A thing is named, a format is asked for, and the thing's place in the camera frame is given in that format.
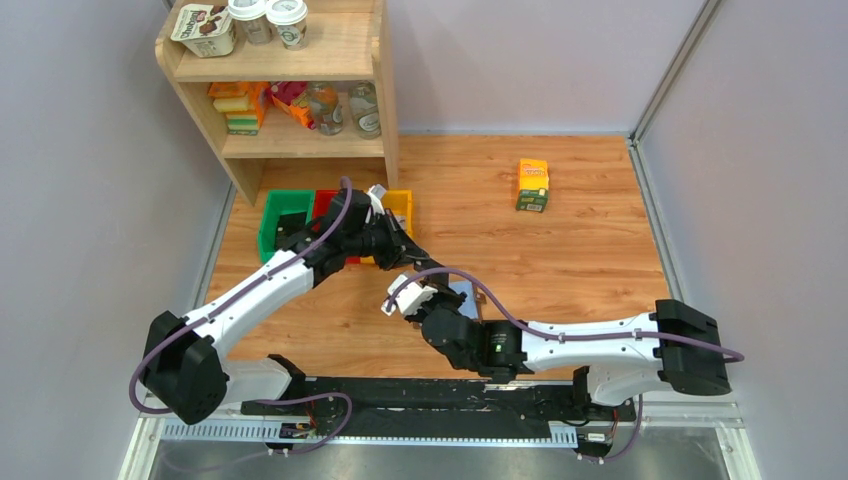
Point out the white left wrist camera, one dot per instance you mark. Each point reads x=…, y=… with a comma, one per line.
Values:
x=376, y=193

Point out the wooden shelf unit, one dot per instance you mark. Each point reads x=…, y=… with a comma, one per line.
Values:
x=348, y=42

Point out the orange pink snack bag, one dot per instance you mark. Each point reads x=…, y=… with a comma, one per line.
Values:
x=292, y=98

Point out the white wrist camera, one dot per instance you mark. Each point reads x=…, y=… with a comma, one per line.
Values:
x=408, y=300
x=376, y=193

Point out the aluminium frame rail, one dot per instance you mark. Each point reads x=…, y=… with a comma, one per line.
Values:
x=655, y=410

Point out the right glass jar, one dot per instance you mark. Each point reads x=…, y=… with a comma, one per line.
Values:
x=364, y=109

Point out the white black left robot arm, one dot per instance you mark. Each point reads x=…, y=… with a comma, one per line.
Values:
x=183, y=364

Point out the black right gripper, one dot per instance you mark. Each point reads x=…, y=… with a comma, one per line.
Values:
x=444, y=293

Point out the brown leather card holder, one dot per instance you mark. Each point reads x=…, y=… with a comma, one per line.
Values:
x=471, y=309

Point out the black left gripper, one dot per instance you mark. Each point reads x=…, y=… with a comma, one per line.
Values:
x=398, y=242

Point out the orange green carton box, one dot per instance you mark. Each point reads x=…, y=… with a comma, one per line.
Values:
x=533, y=185

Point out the left white lidded cup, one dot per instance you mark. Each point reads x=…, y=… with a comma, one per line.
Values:
x=250, y=18

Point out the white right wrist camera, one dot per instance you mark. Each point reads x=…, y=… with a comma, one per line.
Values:
x=408, y=300

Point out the green plastic bin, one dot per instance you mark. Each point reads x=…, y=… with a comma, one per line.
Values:
x=286, y=212

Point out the white lidded cup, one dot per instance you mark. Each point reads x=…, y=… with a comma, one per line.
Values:
x=250, y=18
x=288, y=17

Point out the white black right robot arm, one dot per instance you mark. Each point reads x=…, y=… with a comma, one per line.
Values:
x=673, y=348

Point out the yellow plastic bin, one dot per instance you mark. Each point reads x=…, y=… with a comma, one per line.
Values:
x=401, y=208

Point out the glass jar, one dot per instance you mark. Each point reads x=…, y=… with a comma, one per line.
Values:
x=325, y=107
x=364, y=109

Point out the right white lidded cup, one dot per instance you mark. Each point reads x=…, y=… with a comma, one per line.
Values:
x=288, y=17

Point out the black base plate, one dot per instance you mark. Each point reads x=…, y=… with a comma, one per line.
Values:
x=441, y=408

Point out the black cards in green bin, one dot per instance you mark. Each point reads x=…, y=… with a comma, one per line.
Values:
x=288, y=224

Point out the yoghurt tub with chocolate label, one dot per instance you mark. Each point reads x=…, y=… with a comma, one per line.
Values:
x=207, y=31

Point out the red plastic bin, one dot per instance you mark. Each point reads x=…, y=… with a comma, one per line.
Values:
x=323, y=202

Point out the left glass jar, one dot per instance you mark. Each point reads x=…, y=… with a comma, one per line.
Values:
x=325, y=107

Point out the stack of sponges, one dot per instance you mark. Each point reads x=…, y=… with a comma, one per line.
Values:
x=244, y=105

